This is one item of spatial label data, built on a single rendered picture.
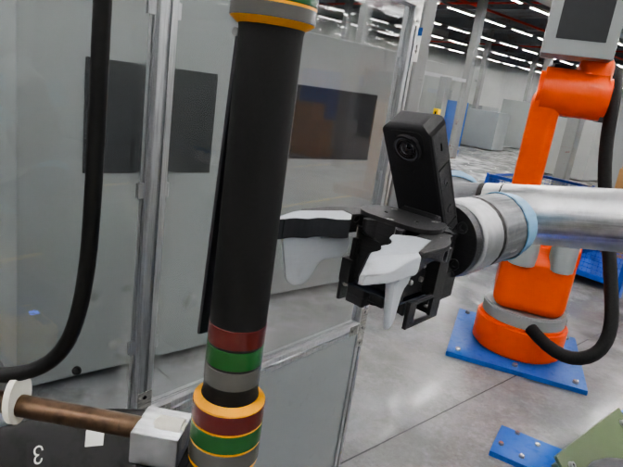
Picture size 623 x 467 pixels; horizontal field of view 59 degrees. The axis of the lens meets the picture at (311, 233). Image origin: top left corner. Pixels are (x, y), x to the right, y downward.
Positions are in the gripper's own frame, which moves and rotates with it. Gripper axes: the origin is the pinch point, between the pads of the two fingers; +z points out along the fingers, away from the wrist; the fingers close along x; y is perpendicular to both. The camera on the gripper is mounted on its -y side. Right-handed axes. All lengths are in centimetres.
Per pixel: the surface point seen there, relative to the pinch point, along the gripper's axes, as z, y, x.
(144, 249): -33, 28, 70
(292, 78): 6.7, -10.4, -2.4
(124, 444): 2.7, 24.6, 16.3
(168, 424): 9.3, 11.1, 1.6
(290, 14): 7.8, -13.2, -2.7
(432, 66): -802, -59, 455
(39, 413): 14.2, 11.9, 8.0
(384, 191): -119, 20, 71
